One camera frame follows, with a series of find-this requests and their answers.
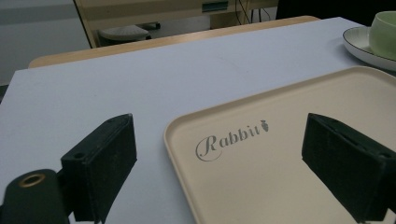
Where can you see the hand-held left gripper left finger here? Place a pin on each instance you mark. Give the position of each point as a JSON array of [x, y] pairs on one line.
[[102, 161]]

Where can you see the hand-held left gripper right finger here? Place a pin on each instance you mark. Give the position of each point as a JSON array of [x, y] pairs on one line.
[[345, 165]]

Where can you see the grey round chair base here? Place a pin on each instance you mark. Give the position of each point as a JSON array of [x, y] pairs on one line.
[[124, 33]]

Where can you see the white plate with dark rim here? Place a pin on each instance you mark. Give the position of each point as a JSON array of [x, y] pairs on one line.
[[358, 43]]

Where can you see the beige plastic tray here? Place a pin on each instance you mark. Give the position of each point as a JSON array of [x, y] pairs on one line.
[[274, 161]]

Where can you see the light green cup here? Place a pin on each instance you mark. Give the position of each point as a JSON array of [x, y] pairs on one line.
[[384, 34]]

